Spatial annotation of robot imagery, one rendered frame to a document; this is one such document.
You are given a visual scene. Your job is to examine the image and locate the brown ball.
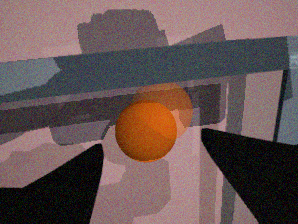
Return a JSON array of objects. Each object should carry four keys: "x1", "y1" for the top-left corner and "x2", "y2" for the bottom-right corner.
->
[{"x1": 115, "y1": 105, "x2": 176, "y2": 162}]

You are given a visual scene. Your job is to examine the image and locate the see-through orange ball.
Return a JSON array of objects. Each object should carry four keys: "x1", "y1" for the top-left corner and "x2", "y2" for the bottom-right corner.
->
[{"x1": 130, "y1": 82, "x2": 193, "y2": 140}]

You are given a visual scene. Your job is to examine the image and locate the low clear corner walls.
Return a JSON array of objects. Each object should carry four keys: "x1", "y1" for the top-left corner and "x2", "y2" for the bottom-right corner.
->
[{"x1": 222, "y1": 70, "x2": 283, "y2": 224}]

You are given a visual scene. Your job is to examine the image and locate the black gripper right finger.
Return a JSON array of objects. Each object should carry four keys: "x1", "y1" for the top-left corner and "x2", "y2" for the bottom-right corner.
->
[{"x1": 201, "y1": 128, "x2": 298, "y2": 224}]

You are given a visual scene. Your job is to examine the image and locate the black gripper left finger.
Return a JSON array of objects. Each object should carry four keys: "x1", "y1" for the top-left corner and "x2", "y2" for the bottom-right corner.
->
[{"x1": 0, "y1": 143, "x2": 104, "y2": 224}]

